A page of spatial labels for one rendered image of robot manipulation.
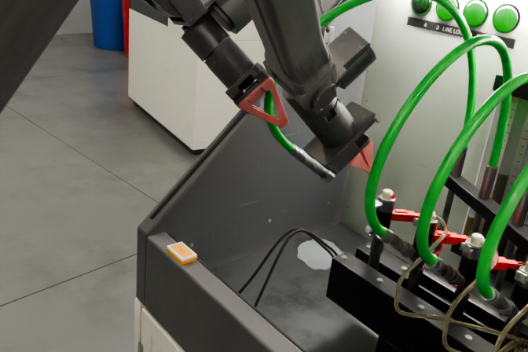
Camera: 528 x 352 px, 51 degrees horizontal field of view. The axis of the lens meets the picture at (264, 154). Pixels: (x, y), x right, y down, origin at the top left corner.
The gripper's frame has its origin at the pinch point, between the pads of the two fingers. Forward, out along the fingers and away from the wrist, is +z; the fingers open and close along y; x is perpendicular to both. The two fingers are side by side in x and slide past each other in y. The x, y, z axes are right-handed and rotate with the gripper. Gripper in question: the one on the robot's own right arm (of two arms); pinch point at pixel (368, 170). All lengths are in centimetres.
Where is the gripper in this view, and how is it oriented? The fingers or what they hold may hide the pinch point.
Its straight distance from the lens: 86.3
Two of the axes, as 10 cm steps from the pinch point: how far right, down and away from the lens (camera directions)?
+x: -4.1, -3.7, 8.3
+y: 7.1, -7.0, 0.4
